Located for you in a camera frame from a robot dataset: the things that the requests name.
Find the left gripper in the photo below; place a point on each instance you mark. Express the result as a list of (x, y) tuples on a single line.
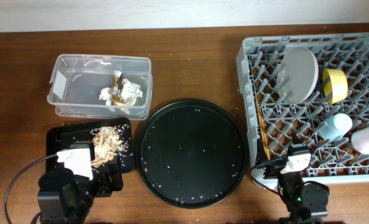
[(105, 189)]

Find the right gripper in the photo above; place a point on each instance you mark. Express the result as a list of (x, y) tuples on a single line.
[(274, 166)]

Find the wooden chopstick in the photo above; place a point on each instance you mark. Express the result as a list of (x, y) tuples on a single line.
[(260, 118), (264, 139)]

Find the food scraps and rice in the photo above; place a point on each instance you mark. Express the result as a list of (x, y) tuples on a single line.
[(108, 144)]

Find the blue cup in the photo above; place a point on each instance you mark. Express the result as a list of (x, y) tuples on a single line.
[(335, 127)]

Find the gold foil wrapper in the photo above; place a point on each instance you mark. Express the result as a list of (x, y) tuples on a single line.
[(118, 85)]

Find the white napkin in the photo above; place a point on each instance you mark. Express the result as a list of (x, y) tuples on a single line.
[(129, 93), (106, 94)]

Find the pink cup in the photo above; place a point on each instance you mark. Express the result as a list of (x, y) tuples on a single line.
[(360, 141)]

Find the grey plate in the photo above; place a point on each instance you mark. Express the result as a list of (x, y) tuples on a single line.
[(297, 76)]

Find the yellow bowl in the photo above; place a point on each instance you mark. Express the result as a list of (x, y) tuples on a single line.
[(335, 85)]

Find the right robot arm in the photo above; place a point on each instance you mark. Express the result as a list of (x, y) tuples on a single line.
[(306, 202)]

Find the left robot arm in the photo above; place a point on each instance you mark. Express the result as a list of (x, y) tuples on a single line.
[(65, 197)]

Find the grey dishwasher rack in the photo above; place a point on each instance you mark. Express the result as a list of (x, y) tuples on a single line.
[(258, 63)]

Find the black rectangular tray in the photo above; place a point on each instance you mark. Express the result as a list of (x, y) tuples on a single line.
[(63, 137)]

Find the round black tray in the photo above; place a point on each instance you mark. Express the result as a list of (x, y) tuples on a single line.
[(191, 154)]

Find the clear plastic bin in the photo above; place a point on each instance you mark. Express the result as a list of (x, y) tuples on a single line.
[(78, 79)]

